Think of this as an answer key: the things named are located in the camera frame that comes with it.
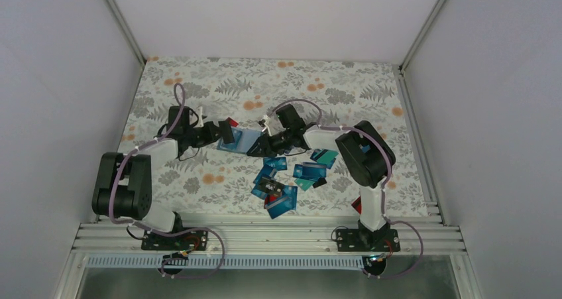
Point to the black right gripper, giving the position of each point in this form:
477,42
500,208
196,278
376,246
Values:
265,145

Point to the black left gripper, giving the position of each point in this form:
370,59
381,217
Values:
210,127

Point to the teal leather card holder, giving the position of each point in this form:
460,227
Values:
244,139

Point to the black visa card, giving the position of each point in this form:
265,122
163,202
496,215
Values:
226,132
270,187

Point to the red card black stripe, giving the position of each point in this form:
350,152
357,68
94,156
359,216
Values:
357,205

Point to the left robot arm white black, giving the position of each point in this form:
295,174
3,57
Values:
123,187

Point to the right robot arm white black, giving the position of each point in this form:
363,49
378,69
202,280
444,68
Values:
369,160

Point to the red card upper left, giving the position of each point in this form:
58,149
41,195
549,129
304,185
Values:
232,122

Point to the teal card centre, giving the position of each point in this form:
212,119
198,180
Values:
304,184

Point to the blue card middle right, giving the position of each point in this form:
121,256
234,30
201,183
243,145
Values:
310,171

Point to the teal green card right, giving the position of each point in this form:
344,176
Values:
324,156

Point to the small black card piece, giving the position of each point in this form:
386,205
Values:
320,182

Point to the floral patterned table mat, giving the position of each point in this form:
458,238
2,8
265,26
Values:
211,181

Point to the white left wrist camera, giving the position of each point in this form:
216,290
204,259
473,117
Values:
200,116

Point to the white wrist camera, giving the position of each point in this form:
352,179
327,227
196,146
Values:
265,125
200,116

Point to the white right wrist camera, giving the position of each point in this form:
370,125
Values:
265,125

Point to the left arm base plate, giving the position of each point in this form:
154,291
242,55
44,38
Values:
191,241

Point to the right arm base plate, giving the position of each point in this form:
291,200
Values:
353,240

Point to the grey cable duct front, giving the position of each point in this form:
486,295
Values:
154,261

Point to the aluminium frame post left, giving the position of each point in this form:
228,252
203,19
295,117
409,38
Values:
126,31

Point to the aluminium frame post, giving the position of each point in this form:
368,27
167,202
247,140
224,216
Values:
126,31
422,34

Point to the aluminium rail base front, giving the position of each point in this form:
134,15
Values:
285,235

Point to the aluminium frame post right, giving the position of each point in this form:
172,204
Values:
422,34

